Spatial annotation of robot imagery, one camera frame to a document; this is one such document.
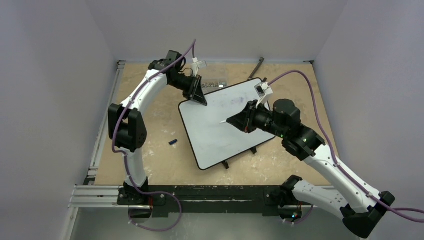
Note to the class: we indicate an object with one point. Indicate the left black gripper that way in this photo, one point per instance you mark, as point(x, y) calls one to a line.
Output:
point(195, 92)

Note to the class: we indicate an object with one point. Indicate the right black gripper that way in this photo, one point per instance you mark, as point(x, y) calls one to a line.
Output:
point(248, 117)

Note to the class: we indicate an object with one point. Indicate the white whiteboard black frame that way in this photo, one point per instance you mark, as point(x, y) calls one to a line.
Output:
point(213, 143)

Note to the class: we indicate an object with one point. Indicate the blue marker cap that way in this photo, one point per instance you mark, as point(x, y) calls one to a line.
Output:
point(173, 142)

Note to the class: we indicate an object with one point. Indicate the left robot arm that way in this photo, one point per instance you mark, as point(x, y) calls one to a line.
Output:
point(126, 126)

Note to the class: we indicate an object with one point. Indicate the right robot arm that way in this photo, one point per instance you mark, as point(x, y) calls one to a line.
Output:
point(359, 205)

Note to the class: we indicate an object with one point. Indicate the clear plastic screw box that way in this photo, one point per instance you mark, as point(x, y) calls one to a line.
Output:
point(214, 77)

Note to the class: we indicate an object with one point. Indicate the black metal allen key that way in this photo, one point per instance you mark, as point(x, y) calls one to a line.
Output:
point(256, 69)

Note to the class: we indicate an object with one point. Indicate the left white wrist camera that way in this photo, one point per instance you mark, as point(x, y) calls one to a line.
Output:
point(196, 66)

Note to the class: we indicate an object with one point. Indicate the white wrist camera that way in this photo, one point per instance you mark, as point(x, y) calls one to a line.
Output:
point(264, 92)
point(196, 66)

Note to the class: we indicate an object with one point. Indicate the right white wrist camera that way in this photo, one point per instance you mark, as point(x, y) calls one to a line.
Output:
point(264, 92)

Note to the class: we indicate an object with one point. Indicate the aluminium rail frame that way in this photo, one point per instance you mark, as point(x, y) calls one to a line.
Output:
point(88, 195)

